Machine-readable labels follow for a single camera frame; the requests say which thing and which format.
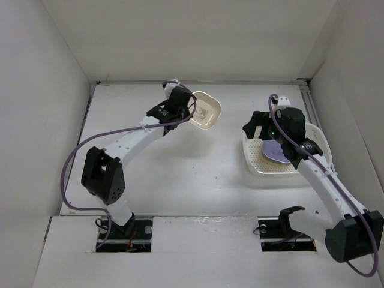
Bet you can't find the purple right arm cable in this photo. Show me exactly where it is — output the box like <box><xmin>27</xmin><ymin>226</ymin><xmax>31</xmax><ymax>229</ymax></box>
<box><xmin>268</xmin><ymin>94</ymin><xmax>379</xmax><ymax>277</ymax></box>

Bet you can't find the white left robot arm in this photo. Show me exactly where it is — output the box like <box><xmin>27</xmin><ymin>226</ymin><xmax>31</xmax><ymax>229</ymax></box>
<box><xmin>81</xmin><ymin>86</ymin><xmax>196</xmax><ymax>238</ymax></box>

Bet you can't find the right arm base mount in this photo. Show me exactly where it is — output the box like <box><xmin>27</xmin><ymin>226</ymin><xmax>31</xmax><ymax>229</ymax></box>
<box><xmin>253</xmin><ymin>206</ymin><xmax>317</xmax><ymax>252</ymax></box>

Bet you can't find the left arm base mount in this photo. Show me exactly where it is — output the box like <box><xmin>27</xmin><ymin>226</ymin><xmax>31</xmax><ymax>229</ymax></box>
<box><xmin>95</xmin><ymin>217</ymin><xmax>154</xmax><ymax>253</ymax></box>

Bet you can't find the aluminium rail right side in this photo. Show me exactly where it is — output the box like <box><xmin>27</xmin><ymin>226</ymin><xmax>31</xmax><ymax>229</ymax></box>
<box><xmin>296</xmin><ymin>78</ymin><xmax>343</xmax><ymax>190</ymax></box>

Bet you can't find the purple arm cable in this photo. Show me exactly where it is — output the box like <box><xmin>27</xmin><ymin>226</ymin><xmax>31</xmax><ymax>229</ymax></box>
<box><xmin>61</xmin><ymin>80</ymin><xmax>199</xmax><ymax>250</ymax></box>
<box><xmin>268</xmin><ymin>94</ymin><xmax>379</xmax><ymax>277</ymax></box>

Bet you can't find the large purple panda plate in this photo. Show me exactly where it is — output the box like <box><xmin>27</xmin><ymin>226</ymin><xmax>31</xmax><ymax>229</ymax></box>
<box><xmin>262</xmin><ymin>140</ymin><xmax>290</xmax><ymax>164</ymax></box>

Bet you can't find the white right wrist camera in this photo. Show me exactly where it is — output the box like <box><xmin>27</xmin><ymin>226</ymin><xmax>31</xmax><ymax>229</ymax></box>
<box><xmin>275</xmin><ymin>95</ymin><xmax>291</xmax><ymax>109</ymax></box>

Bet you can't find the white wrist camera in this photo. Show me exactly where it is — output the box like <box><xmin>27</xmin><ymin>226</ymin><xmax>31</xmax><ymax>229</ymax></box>
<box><xmin>275</xmin><ymin>95</ymin><xmax>291</xmax><ymax>109</ymax></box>
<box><xmin>161</xmin><ymin>79</ymin><xmax>181</xmax><ymax>99</ymax></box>

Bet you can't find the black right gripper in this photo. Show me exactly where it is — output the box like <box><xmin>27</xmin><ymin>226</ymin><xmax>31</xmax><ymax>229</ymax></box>
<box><xmin>242</xmin><ymin>110</ymin><xmax>289</xmax><ymax>145</ymax></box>

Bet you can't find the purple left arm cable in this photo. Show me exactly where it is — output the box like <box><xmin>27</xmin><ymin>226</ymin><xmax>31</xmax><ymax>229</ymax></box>
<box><xmin>61</xmin><ymin>80</ymin><xmax>199</xmax><ymax>250</ymax></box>

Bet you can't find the white perforated plastic bin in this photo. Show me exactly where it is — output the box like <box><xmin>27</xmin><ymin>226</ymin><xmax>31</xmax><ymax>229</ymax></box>
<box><xmin>242</xmin><ymin>123</ymin><xmax>333</xmax><ymax>189</ymax></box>

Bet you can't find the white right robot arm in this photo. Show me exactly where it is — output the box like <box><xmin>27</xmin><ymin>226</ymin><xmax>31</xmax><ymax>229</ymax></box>
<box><xmin>242</xmin><ymin>107</ymin><xmax>383</xmax><ymax>263</ymax></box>

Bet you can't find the cream panda plate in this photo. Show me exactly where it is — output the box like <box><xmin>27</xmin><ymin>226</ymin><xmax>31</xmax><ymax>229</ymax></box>
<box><xmin>188</xmin><ymin>91</ymin><xmax>221</xmax><ymax>130</ymax></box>

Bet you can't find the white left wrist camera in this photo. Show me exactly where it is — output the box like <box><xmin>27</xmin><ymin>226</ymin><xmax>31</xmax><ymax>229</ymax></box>
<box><xmin>161</xmin><ymin>79</ymin><xmax>181</xmax><ymax>99</ymax></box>

